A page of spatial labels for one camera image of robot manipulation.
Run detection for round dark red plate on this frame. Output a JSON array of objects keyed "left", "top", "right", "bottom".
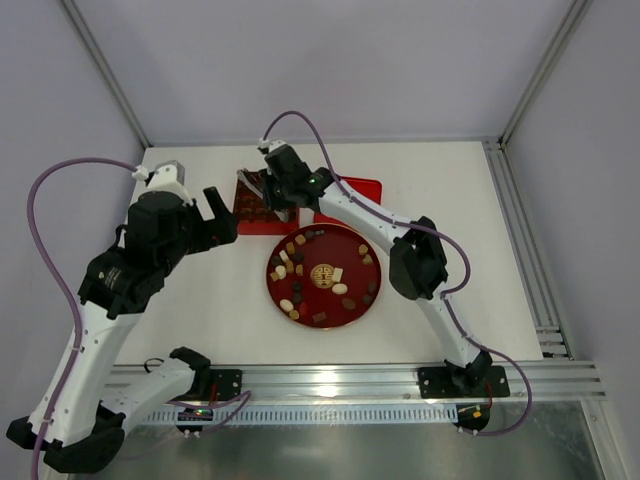
[{"left": 265, "top": 223, "right": 382, "bottom": 330}]

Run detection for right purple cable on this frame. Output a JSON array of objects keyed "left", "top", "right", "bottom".
[{"left": 260, "top": 110, "right": 532, "bottom": 437}]

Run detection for red chocolate box with tray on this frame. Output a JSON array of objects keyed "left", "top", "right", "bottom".
[{"left": 233, "top": 179, "right": 300, "bottom": 236}]

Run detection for red box lid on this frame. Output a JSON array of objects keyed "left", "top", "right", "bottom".
[{"left": 313, "top": 177, "right": 382, "bottom": 232}]

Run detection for metal tongs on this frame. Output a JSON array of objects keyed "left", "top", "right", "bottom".
[{"left": 236, "top": 168, "right": 293, "bottom": 223}]

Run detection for camera mount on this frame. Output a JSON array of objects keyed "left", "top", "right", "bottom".
[
  {"left": 131, "top": 160, "right": 194, "bottom": 205},
  {"left": 257, "top": 139, "right": 286, "bottom": 156}
]

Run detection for left camera mount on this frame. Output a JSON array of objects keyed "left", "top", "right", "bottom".
[{"left": 131, "top": 160, "right": 194, "bottom": 205}]

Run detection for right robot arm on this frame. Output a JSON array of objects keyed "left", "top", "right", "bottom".
[{"left": 258, "top": 141, "right": 492, "bottom": 396}]

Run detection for brown rectangular chocolate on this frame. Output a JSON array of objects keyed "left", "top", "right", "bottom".
[{"left": 312, "top": 312, "right": 327, "bottom": 323}]

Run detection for white dome chocolate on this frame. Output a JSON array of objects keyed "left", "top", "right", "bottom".
[{"left": 275, "top": 265, "right": 287, "bottom": 279}]

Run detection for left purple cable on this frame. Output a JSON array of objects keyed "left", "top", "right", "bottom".
[{"left": 27, "top": 157, "right": 254, "bottom": 480}]

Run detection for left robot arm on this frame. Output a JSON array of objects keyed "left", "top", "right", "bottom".
[{"left": 6, "top": 187, "right": 238, "bottom": 474}]

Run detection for white oval swirl chocolate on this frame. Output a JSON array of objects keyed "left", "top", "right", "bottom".
[{"left": 332, "top": 283, "right": 348, "bottom": 295}]

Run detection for white round swirl chocolate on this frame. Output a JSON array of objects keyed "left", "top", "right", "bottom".
[{"left": 280, "top": 299, "right": 294, "bottom": 312}]

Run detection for white square chocolate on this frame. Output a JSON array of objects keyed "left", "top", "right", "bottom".
[{"left": 332, "top": 267, "right": 343, "bottom": 283}]

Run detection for purple cable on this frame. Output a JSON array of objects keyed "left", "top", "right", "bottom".
[
  {"left": 260, "top": 110, "right": 532, "bottom": 437},
  {"left": 27, "top": 157, "right": 254, "bottom": 480}
]

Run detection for aluminium rail with cable duct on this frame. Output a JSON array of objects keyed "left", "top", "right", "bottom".
[{"left": 140, "top": 360, "right": 607, "bottom": 437}]

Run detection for right camera mount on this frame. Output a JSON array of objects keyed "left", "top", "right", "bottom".
[{"left": 257, "top": 139, "right": 286, "bottom": 156}]

